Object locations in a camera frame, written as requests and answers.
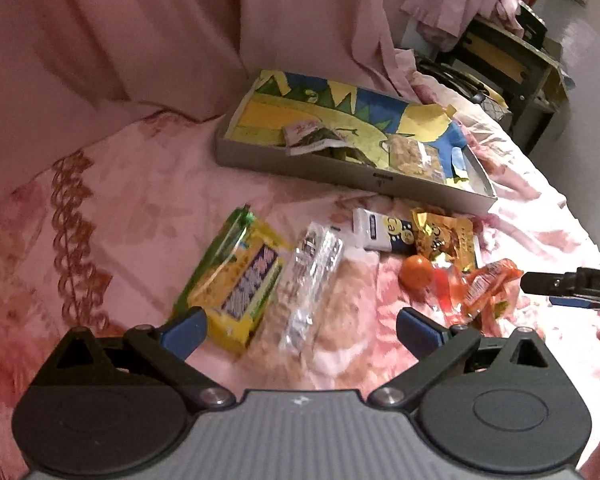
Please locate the pink floral bedsheet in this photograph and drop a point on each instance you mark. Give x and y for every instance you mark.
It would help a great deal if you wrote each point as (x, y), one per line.
(155, 185)

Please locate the gold orange snack packet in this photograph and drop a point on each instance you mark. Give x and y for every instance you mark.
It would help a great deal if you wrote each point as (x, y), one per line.
(445, 240)

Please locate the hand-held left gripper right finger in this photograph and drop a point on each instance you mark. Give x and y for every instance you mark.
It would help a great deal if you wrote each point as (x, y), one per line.
(420, 332)

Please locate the green snack packet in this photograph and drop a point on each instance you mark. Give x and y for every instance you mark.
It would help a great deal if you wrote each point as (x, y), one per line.
(232, 230)

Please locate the grey box with colourful lining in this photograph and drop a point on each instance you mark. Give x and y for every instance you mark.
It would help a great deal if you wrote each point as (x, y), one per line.
(360, 180)

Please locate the clear packet of peanuts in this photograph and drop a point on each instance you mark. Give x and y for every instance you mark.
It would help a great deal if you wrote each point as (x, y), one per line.
(417, 157)

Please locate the yellow snack packet blue label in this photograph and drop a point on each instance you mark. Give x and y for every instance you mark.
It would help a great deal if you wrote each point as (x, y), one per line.
(245, 290)

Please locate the black box on cabinet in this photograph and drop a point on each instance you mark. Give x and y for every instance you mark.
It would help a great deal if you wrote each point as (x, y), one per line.
(532, 25)

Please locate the white and blue small carton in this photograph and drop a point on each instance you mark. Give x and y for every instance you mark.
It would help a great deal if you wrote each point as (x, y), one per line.
(375, 225)

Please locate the orange red snack packet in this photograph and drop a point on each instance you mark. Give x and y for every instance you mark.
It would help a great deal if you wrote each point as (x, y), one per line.
(490, 282)

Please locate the white packet with green contents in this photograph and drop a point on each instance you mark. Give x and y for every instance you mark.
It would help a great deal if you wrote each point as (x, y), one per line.
(310, 137)

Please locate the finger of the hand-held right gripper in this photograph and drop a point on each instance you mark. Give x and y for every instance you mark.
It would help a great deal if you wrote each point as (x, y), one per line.
(575, 302)
(547, 283)

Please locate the clear red snack packet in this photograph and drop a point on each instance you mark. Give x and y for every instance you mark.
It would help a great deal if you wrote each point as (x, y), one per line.
(447, 290)

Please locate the pink curtain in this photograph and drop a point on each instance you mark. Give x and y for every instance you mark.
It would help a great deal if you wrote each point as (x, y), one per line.
(130, 35)

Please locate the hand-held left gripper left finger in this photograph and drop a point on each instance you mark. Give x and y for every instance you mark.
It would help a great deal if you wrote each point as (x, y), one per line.
(187, 332)

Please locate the dark cabinet with yellow panels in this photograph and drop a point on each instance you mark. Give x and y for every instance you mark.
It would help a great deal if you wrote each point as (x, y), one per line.
(510, 60)

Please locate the clear silver snack packet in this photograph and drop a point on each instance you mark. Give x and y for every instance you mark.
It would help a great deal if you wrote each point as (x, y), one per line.
(307, 280)

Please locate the orange fruit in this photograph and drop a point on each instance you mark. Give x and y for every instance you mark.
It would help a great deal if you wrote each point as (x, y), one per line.
(415, 271)

